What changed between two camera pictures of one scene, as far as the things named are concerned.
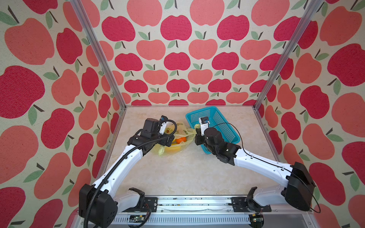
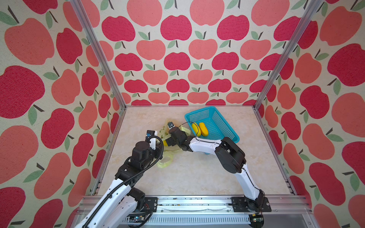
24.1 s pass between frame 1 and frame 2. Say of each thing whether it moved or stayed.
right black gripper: moved
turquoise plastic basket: stayed
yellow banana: moved
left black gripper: moved
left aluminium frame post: stayed
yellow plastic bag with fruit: moved
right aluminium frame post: stayed
